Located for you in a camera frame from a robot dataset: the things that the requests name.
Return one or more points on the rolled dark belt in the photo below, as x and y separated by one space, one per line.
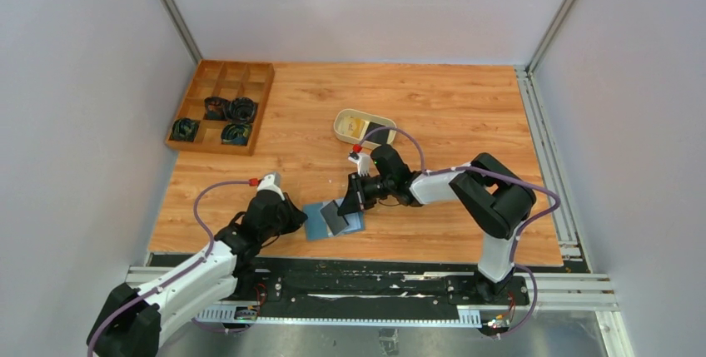
184 129
236 134
215 108
241 110

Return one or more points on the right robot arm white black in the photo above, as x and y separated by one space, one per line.
493 196

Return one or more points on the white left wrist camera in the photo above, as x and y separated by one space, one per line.
269 182

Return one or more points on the beige oval tray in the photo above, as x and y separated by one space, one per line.
368 117

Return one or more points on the black card in tray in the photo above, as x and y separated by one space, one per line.
377 133

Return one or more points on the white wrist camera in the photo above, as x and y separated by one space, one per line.
361 160
269 182

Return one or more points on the blue leather card holder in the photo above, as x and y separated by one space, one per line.
323 222

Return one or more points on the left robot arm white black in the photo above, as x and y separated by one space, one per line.
137 321

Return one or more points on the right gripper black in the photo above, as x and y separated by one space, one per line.
356 199

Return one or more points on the gold credit card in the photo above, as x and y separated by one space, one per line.
353 126

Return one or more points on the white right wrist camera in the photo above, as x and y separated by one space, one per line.
361 160

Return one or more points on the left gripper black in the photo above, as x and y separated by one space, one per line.
295 217

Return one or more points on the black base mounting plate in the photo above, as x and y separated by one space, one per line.
371 290

